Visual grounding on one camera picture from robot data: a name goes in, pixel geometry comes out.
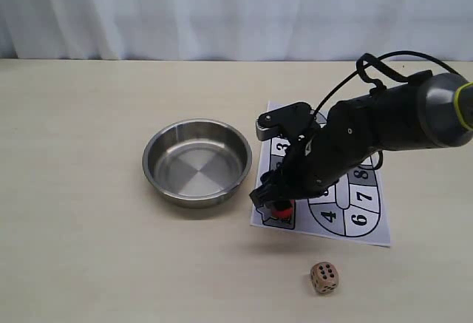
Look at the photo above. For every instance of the printed number game board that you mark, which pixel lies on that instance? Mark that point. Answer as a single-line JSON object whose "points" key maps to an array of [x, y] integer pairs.
{"points": [[352, 209]]}

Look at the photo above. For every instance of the white curtain backdrop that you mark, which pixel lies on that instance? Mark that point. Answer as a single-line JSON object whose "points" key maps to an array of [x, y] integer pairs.
{"points": [[240, 30]]}

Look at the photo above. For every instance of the red cylinder game piece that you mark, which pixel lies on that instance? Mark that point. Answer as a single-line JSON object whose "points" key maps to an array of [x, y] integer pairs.
{"points": [[281, 209]]}

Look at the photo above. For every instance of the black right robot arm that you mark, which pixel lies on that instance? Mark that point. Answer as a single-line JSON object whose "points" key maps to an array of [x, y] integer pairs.
{"points": [[427, 112]]}

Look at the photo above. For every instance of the stainless steel round bowl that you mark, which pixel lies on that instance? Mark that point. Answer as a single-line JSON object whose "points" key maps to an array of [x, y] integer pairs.
{"points": [[197, 163]]}

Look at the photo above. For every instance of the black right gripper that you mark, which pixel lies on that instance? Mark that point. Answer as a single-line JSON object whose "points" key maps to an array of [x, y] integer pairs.
{"points": [[355, 129]]}

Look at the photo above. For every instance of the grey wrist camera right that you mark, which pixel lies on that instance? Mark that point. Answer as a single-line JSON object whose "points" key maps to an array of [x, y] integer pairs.
{"points": [[288, 122]]}

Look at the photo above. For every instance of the wooden die black pips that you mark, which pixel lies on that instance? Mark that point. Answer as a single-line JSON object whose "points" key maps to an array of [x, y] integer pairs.
{"points": [[324, 277]]}

